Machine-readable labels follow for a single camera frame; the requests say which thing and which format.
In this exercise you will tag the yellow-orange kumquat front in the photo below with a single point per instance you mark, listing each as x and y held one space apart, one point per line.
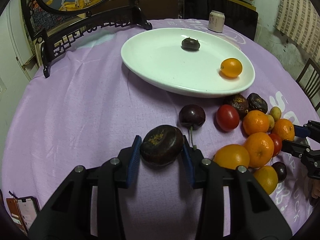
231 67

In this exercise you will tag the large mandarin orange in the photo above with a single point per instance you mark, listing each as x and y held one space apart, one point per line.
284 129

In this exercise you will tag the water chestnut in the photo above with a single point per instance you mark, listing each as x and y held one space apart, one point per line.
190 44
256 102
240 103
162 145

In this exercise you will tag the red cherry tomato back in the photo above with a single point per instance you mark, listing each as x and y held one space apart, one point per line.
227 118

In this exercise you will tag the yellow orange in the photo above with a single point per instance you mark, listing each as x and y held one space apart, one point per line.
267 178

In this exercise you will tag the deer painting screen stand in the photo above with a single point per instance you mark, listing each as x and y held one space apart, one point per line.
54 45

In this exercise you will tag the wooden chair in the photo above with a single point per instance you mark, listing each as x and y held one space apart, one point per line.
311 88

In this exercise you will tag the red cherry tomato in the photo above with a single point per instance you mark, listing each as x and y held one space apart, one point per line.
227 118
277 141

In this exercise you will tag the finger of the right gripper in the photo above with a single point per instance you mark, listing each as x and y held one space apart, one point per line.
301 131

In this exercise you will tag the longan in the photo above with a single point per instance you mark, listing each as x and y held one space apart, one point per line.
271 122
275 112

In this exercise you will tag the pink beverage can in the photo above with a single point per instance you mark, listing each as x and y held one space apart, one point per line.
216 21

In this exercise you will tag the dark cherry with stem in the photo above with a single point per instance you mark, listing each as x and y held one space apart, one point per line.
192 117

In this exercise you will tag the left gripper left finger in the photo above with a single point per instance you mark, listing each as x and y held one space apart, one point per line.
86 204

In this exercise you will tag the purple printed tablecloth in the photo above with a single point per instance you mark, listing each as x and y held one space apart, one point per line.
90 108

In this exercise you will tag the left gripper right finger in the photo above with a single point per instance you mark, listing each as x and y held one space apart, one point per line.
253 214

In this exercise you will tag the person right hand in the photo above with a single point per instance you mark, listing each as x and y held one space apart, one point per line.
315 191

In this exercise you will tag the smartphone on table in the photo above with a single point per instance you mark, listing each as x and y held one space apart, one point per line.
23 211

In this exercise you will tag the white oval plate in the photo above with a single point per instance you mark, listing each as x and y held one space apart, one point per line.
156 56

